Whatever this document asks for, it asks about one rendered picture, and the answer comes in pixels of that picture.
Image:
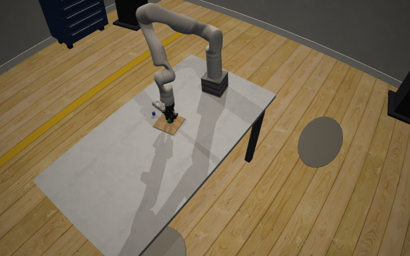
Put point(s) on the tan flat mat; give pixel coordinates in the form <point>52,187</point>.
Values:
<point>170,128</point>

